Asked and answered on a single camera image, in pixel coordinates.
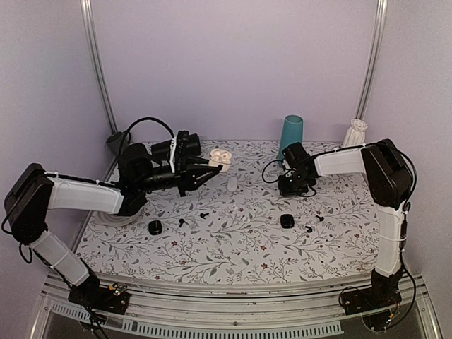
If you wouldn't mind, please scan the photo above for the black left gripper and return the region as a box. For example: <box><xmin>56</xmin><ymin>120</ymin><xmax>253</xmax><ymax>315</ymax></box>
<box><xmin>136</xmin><ymin>154</ymin><xmax>219</xmax><ymax>196</ymax></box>

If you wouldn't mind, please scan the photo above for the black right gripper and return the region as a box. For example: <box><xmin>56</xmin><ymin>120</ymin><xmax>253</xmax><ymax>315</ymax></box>
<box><xmin>278</xmin><ymin>171</ymin><xmax>311</xmax><ymax>196</ymax></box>

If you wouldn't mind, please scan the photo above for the white earbud charging case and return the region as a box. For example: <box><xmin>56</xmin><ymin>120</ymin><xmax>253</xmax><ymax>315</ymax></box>
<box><xmin>208</xmin><ymin>148</ymin><xmax>232</xmax><ymax>172</ymax></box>

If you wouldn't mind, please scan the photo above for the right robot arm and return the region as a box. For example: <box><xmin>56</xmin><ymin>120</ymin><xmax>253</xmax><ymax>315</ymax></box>
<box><xmin>182</xmin><ymin>139</ymin><xmax>415</xmax><ymax>308</ymax></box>

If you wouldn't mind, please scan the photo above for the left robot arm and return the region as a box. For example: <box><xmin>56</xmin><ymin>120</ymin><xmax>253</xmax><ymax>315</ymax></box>
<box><xmin>4</xmin><ymin>131</ymin><xmax>221</xmax><ymax>307</ymax></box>

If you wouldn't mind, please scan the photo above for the white oval earbud case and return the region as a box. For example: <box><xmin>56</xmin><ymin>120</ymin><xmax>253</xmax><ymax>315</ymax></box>
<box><xmin>226</xmin><ymin>177</ymin><xmax>238</xmax><ymax>192</ymax></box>

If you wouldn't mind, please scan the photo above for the black earbud case right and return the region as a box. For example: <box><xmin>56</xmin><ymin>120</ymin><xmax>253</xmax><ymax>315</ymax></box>
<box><xmin>280</xmin><ymin>214</ymin><xmax>295</xmax><ymax>229</ymax></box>

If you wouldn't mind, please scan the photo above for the black earbud case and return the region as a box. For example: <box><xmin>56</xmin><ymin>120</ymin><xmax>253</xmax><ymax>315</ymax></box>
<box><xmin>280</xmin><ymin>214</ymin><xmax>295</xmax><ymax>229</ymax></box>
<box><xmin>148</xmin><ymin>220</ymin><xmax>162</xmax><ymax>236</ymax></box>

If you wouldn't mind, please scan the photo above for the black earbud case left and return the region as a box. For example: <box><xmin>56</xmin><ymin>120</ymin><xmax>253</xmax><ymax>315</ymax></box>
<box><xmin>148</xmin><ymin>220</ymin><xmax>162</xmax><ymax>236</ymax></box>

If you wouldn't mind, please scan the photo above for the teal plastic cup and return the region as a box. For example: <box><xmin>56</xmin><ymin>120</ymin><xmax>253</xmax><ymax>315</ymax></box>
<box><xmin>277</xmin><ymin>114</ymin><xmax>304</xmax><ymax>167</ymax></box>

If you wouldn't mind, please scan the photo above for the white ribbed vase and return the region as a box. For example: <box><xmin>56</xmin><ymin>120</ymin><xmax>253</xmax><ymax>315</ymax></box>
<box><xmin>342</xmin><ymin>119</ymin><xmax>368</xmax><ymax>148</ymax></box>

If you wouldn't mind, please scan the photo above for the floral patterned table mat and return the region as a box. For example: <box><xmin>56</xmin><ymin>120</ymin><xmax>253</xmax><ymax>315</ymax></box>
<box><xmin>76</xmin><ymin>141</ymin><xmax>379</xmax><ymax>285</ymax></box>

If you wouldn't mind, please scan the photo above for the dark green ceramic mug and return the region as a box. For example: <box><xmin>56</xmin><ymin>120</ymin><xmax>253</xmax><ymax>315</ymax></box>
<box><xmin>106</xmin><ymin>131</ymin><xmax>131</xmax><ymax>155</ymax></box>

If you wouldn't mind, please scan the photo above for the white ribbed plate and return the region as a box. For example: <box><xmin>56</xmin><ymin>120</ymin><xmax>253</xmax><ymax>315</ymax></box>
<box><xmin>95</xmin><ymin>212</ymin><xmax>140</xmax><ymax>227</ymax></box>

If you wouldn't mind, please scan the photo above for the aluminium front rail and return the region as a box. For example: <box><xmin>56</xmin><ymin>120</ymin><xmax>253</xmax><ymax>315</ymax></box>
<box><xmin>30</xmin><ymin>273</ymin><xmax>446</xmax><ymax>338</ymax></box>

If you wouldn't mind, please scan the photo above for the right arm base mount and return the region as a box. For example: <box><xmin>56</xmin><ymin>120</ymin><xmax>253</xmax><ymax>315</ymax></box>
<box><xmin>338</xmin><ymin>287</ymin><xmax>402</xmax><ymax>315</ymax></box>

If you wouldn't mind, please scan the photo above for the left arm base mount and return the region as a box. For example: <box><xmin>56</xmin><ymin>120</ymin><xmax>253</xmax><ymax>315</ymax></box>
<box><xmin>68</xmin><ymin>282</ymin><xmax>131</xmax><ymax>315</ymax></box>

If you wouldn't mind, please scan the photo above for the aluminium frame post left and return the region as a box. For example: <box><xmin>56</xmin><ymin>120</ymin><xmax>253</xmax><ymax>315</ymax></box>
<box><xmin>79</xmin><ymin>0</ymin><xmax>119</xmax><ymax>133</ymax></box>

